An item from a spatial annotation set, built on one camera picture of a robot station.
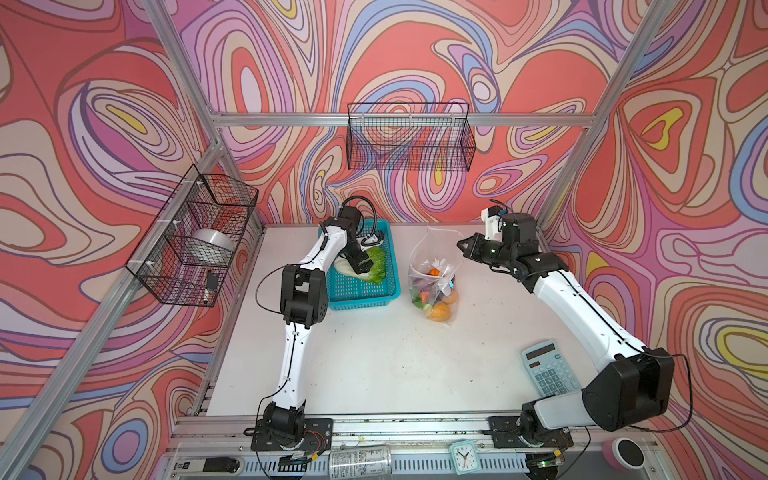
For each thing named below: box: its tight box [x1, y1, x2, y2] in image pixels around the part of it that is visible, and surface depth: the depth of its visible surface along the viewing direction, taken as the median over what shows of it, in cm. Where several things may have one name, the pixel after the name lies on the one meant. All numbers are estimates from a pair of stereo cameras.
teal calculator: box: [522, 340, 581, 396], surface depth 84 cm
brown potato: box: [430, 302, 451, 322], surface depth 91 cm
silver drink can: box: [328, 445, 392, 480], surface depth 67 cm
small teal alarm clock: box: [450, 440, 482, 475], surface depth 70 cm
